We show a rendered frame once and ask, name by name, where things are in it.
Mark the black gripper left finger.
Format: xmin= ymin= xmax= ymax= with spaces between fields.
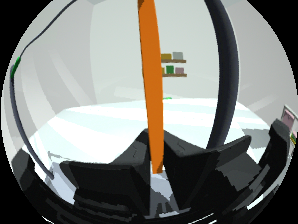
xmin=60 ymin=128 xmax=150 ymax=216

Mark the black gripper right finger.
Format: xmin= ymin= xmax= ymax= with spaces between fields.
xmin=162 ymin=131 xmax=251 ymax=210

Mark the orange handle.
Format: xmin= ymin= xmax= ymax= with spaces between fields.
xmin=137 ymin=0 xmax=164 ymax=175

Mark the black post on grey base plate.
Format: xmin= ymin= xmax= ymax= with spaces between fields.
xmin=9 ymin=0 xmax=239 ymax=218

